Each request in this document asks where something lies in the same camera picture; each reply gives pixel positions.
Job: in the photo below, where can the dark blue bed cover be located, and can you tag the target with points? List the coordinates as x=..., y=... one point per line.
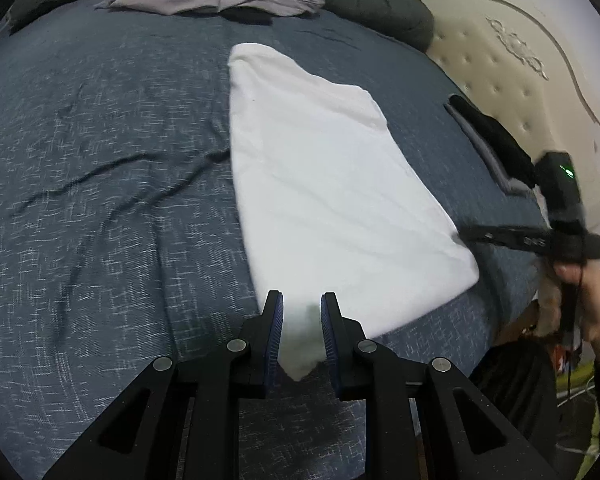
x=119, y=235

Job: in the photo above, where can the white long-sleeve shirt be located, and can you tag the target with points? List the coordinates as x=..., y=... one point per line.
x=327, y=202

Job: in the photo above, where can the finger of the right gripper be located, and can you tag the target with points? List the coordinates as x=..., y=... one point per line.
x=495, y=234

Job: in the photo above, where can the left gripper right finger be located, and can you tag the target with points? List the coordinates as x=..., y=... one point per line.
x=347, y=366

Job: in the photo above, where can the cream padded headboard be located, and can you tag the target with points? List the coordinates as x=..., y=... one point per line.
x=534, y=66

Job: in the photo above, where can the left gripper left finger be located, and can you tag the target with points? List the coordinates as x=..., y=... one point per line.
x=257, y=364

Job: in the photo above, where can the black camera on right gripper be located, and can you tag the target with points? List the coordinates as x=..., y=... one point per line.
x=559, y=186

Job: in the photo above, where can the person's right hand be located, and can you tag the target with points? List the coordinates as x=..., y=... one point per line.
x=588, y=278

